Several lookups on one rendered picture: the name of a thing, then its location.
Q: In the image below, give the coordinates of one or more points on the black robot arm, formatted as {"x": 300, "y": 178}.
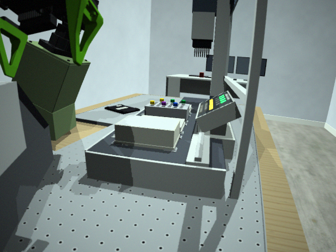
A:
{"x": 59, "y": 42}

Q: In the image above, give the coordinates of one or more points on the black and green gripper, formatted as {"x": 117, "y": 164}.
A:
{"x": 36, "y": 16}

